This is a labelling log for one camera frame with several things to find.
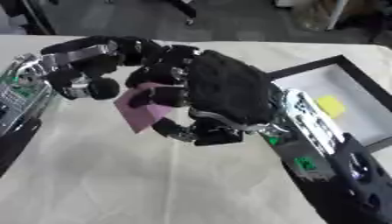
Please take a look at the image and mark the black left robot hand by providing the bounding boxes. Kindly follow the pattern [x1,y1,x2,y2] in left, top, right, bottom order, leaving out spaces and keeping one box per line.
[38,35,171,102]

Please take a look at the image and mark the yellow block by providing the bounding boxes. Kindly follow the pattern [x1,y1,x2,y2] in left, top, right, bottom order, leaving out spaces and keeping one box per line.
[313,94,348,119]

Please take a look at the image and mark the purple block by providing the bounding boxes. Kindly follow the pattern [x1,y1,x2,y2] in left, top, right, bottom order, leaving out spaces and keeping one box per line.
[111,81,177,135]

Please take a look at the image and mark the black box with white inside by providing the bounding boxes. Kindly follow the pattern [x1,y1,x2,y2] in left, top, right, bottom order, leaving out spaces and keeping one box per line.
[264,54,392,153]

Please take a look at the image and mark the black chair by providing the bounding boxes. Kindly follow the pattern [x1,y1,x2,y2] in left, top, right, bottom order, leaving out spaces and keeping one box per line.
[0,0,59,36]

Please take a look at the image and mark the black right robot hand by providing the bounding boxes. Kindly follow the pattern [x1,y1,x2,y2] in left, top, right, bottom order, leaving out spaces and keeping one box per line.
[123,44,282,147]

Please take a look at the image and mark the black chair base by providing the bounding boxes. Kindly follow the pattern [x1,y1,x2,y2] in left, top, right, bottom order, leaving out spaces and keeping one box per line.
[104,0,200,26]

